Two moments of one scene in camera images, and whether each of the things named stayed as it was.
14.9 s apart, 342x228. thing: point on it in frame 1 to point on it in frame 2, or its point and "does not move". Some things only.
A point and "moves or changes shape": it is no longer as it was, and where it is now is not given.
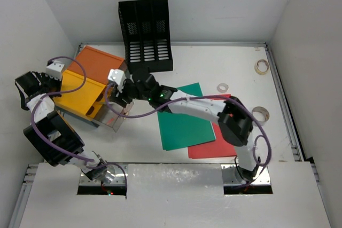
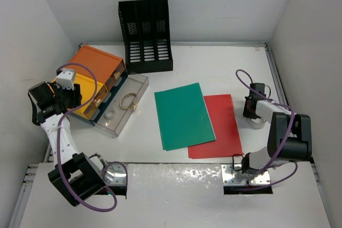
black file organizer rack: x=146 y=35 does not move
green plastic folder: x=182 y=130 does not move
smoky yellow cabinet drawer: x=106 y=115 to x=93 y=108
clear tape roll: x=222 y=87 to x=109 y=115
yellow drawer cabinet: x=87 y=103 does not move
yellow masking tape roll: x=261 y=67 moves or changes shape
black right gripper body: x=130 y=92 to x=247 y=113
